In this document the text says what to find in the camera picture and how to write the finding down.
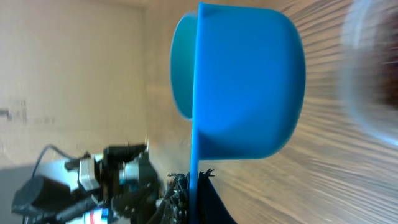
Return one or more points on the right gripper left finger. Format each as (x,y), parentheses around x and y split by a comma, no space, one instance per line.
(174,207)

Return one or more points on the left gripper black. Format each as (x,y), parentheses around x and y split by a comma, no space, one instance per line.
(130,183)

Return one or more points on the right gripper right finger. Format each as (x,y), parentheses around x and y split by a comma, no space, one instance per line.
(210,208)

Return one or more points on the blue plastic measuring scoop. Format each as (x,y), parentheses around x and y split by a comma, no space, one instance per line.
(248,88)

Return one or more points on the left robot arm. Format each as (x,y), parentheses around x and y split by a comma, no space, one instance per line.
(45,200)

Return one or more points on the teal metal bowl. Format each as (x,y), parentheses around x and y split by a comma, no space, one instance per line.
(182,63)

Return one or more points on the clear plastic container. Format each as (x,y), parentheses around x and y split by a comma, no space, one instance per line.
(361,78)

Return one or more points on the red beans in container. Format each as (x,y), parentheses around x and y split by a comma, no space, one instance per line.
(390,78)

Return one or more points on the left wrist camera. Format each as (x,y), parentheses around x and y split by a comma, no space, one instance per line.
(88,172)

